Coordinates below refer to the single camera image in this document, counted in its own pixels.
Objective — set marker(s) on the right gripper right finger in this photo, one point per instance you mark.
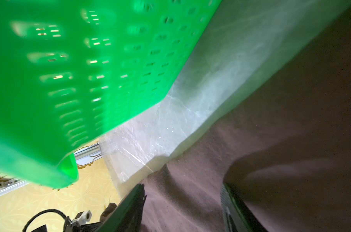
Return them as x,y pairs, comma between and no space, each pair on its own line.
236,215

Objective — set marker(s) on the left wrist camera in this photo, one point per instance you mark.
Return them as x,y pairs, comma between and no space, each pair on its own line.
75,224

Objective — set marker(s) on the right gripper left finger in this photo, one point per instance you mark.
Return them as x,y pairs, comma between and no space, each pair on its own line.
127,217

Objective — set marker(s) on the green plastic basket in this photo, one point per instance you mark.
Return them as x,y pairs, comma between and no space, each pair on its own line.
70,71

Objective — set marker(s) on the dark brown long pants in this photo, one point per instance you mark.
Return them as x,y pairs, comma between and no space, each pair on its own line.
285,150

